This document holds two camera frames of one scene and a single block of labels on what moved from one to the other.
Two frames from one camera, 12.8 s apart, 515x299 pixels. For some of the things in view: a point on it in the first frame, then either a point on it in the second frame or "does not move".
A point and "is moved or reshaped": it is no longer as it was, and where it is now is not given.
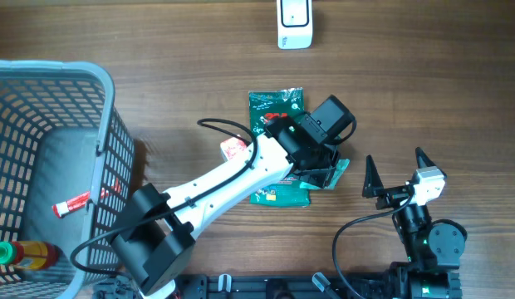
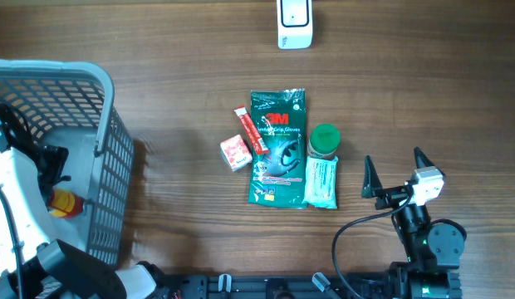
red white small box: [232, 147] does not move
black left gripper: [321, 179] -> [57, 156]
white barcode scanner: [295, 24] does not move
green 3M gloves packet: [266, 104] does not move
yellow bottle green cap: [27, 255] is moved or reshaped
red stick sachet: [61, 208] -> [252, 131]
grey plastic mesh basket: [62, 163] does not move
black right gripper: [373, 188] does not move
